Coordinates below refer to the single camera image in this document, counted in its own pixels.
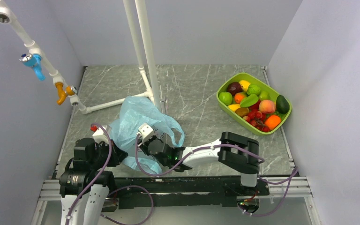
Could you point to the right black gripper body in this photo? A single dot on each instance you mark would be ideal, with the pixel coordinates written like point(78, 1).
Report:
point(144, 146)

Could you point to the yellow fake lemon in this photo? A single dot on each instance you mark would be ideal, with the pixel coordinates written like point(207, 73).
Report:
point(244, 85)

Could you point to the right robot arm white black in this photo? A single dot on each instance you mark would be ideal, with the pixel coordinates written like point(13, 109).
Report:
point(235, 151)

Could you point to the green plastic fruit tray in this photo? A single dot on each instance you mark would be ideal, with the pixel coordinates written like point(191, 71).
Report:
point(273, 96)

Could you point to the white PVC pipe stand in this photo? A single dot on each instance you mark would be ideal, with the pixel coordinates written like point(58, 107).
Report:
point(107, 27)

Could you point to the small orange fake fruit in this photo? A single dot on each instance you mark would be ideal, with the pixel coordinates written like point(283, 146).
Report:
point(238, 97)

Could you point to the orange tap valve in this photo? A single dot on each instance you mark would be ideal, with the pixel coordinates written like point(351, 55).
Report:
point(63, 93)

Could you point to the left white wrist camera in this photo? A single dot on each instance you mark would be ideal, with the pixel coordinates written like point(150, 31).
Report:
point(99, 135)

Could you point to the red fake apple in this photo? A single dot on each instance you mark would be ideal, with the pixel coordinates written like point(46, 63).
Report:
point(255, 106)

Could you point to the dark purple fake plum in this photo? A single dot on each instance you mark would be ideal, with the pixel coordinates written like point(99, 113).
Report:
point(234, 88)

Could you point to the dark green fake avocado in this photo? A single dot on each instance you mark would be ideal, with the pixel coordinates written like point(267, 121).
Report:
point(282, 105)

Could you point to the orange fake tangerine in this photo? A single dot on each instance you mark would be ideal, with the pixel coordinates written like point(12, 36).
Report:
point(272, 122)

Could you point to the red fake cherry bunch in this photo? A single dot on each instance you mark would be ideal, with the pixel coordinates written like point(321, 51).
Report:
point(257, 119)

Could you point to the blue tap valve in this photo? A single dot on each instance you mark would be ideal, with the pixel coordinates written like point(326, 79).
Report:
point(33, 61)

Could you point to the fake peach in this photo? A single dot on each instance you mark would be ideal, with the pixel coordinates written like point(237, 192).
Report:
point(267, 107)

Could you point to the light blue plastic bag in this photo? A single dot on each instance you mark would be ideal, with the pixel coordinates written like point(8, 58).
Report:
point(134, 112)

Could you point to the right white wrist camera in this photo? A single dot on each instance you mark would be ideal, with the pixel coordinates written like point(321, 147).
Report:
point(145, 132)

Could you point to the light green fake lime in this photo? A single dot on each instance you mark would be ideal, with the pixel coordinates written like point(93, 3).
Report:
point(264, 95)

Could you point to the yellow fake mango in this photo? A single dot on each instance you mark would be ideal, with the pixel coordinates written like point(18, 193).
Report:
point(240, 111)

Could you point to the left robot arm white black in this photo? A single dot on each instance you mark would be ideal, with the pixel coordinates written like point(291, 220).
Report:
point(85, 183)

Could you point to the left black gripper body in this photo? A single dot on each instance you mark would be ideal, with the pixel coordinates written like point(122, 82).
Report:
point(101, 158)

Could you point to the green fake apple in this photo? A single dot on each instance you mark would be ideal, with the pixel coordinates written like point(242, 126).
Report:
point(226, 98)

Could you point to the white pipe with taps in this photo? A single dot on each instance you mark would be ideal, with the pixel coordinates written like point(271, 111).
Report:
point(8, 17)

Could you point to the bumpy green fake fruit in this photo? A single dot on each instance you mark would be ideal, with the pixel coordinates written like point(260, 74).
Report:
point(253, 90)

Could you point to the green fake pear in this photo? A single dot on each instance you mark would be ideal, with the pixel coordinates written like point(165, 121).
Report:
point(249, 101)

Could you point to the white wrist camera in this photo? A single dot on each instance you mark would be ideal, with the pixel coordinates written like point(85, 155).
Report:
point(145, 132)
point(99, 135)

